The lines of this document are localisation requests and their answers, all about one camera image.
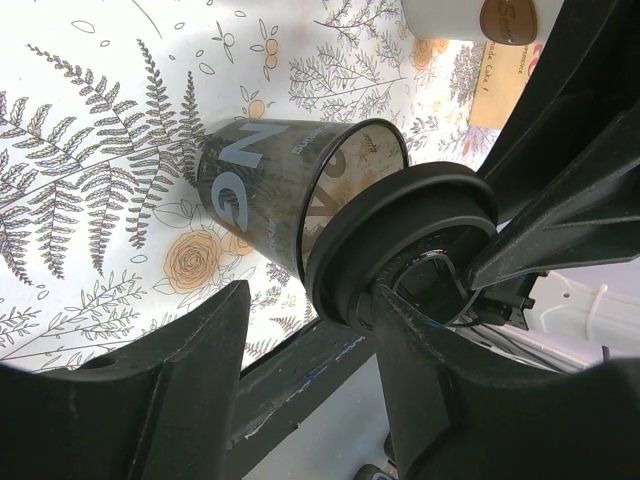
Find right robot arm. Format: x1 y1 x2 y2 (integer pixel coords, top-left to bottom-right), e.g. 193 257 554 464
465 1 639 356

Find floral table mat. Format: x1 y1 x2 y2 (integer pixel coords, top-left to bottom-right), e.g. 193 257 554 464
1 1 497 372

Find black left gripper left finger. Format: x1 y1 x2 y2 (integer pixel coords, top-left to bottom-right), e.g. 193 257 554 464
1 281 250 479

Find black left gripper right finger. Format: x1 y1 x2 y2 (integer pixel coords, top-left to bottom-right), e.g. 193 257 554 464
373 287 639 479

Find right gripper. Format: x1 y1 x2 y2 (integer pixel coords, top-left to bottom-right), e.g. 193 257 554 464
467 1 639 289

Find black mounting rail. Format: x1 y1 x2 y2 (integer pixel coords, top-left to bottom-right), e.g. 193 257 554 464
228 319 373 448

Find white straw holder cup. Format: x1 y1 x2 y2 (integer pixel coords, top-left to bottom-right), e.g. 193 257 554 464
402 0 562 46

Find black cup lid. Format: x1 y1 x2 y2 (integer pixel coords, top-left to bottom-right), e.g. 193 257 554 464
304 162 498 334

